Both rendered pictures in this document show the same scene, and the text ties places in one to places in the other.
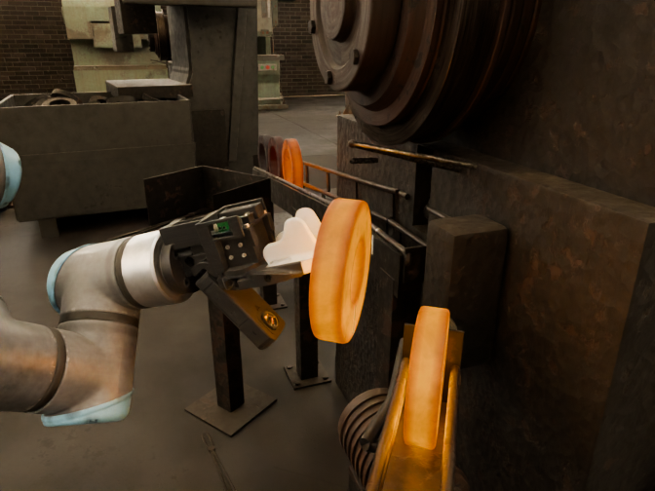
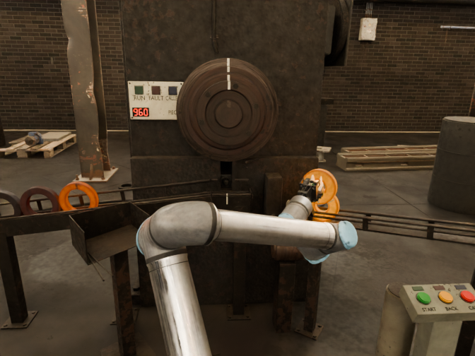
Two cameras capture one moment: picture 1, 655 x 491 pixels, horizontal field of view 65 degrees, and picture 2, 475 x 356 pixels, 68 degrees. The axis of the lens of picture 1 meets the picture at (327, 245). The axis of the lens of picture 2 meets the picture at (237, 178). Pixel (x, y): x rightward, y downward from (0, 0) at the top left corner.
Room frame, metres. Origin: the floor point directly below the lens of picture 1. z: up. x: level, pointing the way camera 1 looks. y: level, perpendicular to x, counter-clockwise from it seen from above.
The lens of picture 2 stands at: (0.48, 1.46, 1.30)
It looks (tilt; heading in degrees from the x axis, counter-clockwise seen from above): 17 degrees down; 285
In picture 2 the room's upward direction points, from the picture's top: 1 degrees clockwise
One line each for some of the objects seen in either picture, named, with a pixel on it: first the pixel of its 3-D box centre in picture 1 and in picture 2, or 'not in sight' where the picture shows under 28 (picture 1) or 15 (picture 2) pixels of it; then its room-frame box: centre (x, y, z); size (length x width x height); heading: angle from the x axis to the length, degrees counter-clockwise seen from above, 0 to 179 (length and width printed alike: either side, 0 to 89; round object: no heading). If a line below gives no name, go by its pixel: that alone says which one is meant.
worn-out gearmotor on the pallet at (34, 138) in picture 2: not in sight; (37, 138); (4.84, -2.89, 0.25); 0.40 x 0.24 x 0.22; 110
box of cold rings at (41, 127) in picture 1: (104, 152); not in sight; (3.32, 1.44, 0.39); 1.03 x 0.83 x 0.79; 114
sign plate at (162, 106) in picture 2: not in sight; (156, 100); (1.31, -0.11, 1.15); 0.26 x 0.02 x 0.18; 20
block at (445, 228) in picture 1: (462, 292); (272, 196); (0.74, -0.22, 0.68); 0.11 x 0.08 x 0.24; 110
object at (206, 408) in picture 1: (217, 300); (116, 290); (1.32, 0.32, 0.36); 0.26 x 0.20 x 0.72; 55
